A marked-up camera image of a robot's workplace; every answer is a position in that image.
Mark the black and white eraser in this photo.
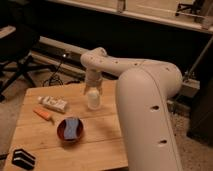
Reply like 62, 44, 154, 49
12, 149, 36, 170

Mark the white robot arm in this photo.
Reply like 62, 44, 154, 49
80, 47, 183, 171

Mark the blue sponge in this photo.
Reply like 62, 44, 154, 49
64, 118, 78, 139

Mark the black cable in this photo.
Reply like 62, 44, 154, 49
42, 52, 81, 88

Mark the orange marker pen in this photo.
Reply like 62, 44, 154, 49
33, 108, 53, 122

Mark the black office chair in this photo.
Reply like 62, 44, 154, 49
0, 25, 56, 102

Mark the white tube with label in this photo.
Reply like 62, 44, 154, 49
38, 96, 68, 113

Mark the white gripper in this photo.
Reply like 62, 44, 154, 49
84, 69, 102, 96

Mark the wooden table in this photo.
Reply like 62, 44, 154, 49
10, 81, 127, 171

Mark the dark red bowl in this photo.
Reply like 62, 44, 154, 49
57, 117, 83, 142

